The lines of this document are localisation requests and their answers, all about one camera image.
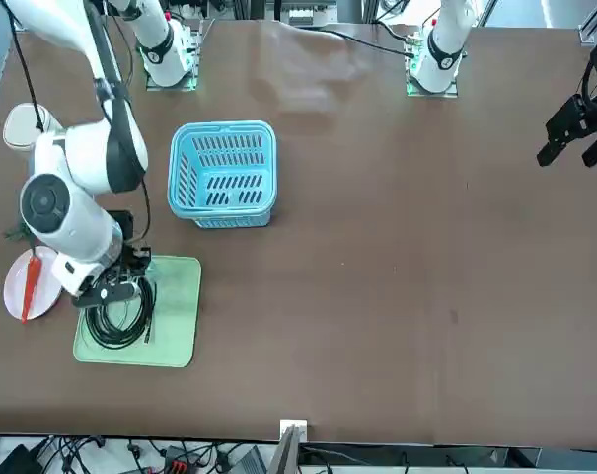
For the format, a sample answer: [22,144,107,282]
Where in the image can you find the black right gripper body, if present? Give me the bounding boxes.
[103,246,144,287]

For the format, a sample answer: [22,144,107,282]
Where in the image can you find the orange toy carrot green leaves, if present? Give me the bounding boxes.
[1,221,44,325]

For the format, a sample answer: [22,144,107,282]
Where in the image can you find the green plastic tray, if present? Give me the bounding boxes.
[72,255,203,369]

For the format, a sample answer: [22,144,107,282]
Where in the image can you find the pink round plate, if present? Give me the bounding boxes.
[2,245,64,322]

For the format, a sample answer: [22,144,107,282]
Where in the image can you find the blue plastic slotted basket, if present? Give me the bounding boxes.
[167,120,278,229]

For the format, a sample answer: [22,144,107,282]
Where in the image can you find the white cylindrical bin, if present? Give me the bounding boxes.
[1,102,65,152]

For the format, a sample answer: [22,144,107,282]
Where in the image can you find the black device with red buttons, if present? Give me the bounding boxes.
[162,445,201,474]

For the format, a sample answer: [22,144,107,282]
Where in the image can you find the black box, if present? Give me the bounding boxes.
[0,443,43,474]

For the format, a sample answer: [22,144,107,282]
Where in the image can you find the black coiled cable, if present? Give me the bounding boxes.
[83,274,158,350]

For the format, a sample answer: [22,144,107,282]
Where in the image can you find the aluminium frame bracket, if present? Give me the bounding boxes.
[577,9,597,46]

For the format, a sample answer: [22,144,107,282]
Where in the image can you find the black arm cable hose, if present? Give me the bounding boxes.
[83,0,154,248]

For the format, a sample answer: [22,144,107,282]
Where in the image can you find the black cable on table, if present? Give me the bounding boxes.
[277,22,412,56]

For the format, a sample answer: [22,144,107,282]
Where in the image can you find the white table edge bracket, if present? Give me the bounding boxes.
[279,419,309,441]

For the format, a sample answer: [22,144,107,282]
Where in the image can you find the grey metal post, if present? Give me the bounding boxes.
[266,424,302,474]

